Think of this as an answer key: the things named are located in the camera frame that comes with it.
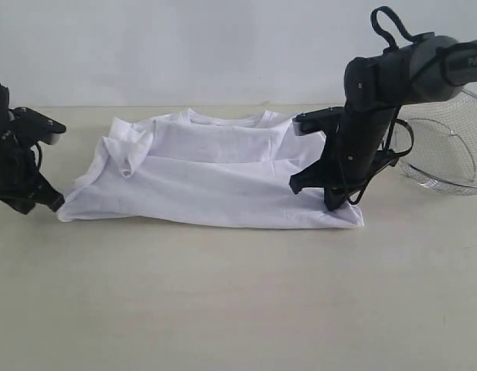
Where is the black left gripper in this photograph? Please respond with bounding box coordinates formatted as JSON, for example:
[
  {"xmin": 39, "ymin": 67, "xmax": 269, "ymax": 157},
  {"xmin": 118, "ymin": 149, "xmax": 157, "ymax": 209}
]
[{"xmin": 0, "ymin": 127, "xmax": 65, "ymax": 215}]

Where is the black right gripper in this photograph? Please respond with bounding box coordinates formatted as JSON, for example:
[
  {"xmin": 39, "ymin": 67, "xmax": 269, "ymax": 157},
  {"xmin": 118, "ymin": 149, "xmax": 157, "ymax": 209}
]
[{"xmin": 289, "ymin": 127, "xmax": 395, "ymax": 211}]

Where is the white t-shirt red print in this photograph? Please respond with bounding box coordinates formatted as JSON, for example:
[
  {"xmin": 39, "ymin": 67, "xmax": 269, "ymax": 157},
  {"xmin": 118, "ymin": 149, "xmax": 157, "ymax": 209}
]
[{"xmin": 57, "ymin": 109, "xmax": 364, "ymax": 229}]

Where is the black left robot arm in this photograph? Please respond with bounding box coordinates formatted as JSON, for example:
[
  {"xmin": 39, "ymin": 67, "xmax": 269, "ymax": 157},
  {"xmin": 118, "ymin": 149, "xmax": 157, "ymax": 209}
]
[{"xmin": 0, "ymin": 83, "xmax": 66, "ymax": 215}]

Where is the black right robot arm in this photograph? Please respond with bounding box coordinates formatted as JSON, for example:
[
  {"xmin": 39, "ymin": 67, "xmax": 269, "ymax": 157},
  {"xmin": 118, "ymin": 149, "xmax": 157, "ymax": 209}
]
[{"xmin": 289, "ymin": 36, "xmax": 477, "ymax": 211}]

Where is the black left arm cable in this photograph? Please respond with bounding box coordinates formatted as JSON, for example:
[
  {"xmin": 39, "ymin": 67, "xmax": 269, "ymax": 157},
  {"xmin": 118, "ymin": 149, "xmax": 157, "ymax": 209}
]
[{"xmin": 29, "ymin": 141, "xmax": 44, "ymax": 175}]

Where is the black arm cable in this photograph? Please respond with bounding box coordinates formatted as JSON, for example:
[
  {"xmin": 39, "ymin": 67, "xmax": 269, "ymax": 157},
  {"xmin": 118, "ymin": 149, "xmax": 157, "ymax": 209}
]
[
  {"xmin": 338, "ymin": 5, "xmax": 451, "ymax": 206},
  {"xmin": 29, "ymin": 141, "xmax": 44, "ymax": 175}
]

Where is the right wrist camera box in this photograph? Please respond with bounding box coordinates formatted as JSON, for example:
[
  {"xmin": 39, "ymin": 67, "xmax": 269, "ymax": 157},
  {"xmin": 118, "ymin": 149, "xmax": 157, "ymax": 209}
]
[{"xmin": 292, "ymin": 107, "xmax": 344, "ymax": 136}]

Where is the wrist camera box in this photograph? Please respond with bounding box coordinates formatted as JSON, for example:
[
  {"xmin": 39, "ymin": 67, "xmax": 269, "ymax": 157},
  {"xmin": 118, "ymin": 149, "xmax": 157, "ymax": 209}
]
[
  {"xmin": 292, "ymin": 107, "xmax": 344, "ymax": 136},
  {"xmin": 10, "ymin": 107, "xmax": 66, "ymax": 145}
]

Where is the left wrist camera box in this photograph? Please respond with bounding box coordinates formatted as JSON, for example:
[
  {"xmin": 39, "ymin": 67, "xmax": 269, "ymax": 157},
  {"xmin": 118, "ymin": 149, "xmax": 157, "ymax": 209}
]
[{"xmin": 10, "ymin": 107, "xmax": 66, "ymax": 145}]

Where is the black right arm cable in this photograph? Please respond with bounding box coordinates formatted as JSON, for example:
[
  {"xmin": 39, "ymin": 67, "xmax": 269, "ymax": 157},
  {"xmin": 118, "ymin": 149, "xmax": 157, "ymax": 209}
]
[{"xmin": 338, "ymin": 5, "xmax": 451, "ymax": 206}]

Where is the metal wire mesh basket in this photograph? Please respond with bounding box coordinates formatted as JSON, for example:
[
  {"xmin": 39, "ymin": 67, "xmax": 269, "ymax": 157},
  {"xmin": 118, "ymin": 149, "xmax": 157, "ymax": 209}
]
[{"xmin": 391, "ymin": 90, "xmax": 477, "ymax": 196}]

